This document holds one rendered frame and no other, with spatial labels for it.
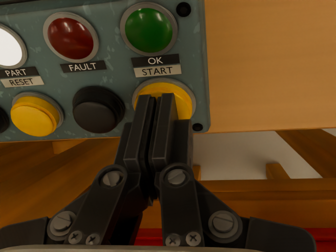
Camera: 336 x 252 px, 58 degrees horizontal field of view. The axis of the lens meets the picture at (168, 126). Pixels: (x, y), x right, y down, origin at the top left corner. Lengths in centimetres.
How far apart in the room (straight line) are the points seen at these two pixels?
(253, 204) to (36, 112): 22
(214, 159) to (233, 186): 79
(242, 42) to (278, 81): 3
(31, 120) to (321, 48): 16
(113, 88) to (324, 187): 25
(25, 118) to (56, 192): 38
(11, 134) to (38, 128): 4
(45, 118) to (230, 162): 99
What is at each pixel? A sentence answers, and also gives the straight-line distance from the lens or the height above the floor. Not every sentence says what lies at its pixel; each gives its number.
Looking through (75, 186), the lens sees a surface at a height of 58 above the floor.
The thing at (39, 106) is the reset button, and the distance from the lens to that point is 17.
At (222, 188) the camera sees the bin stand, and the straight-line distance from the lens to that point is 33.
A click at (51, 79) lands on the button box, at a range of 16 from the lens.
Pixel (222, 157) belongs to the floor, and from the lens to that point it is 112.
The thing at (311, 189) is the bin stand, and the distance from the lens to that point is 34.
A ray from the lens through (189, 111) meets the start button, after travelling 15.
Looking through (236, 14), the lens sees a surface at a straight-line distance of 18.
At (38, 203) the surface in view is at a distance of 50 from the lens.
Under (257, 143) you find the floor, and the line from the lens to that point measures 112.
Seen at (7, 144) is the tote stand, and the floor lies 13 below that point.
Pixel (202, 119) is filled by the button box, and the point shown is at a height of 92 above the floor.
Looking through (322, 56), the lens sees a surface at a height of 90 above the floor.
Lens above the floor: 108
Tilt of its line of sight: 77 degrees down
